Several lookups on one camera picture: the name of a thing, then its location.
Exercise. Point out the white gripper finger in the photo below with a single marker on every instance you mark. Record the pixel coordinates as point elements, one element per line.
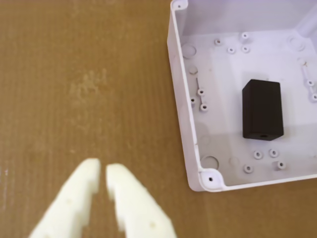
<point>138,210</point>
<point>71,203</point>

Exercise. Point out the black rectangular block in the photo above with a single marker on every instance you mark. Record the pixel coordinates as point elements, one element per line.
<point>262,111</point>

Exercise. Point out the pale lilac plastic box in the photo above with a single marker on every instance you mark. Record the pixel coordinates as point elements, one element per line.
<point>223,119</point>

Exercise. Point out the brown cardboard sheet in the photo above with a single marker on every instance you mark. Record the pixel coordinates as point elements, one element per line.
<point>74,86</point>

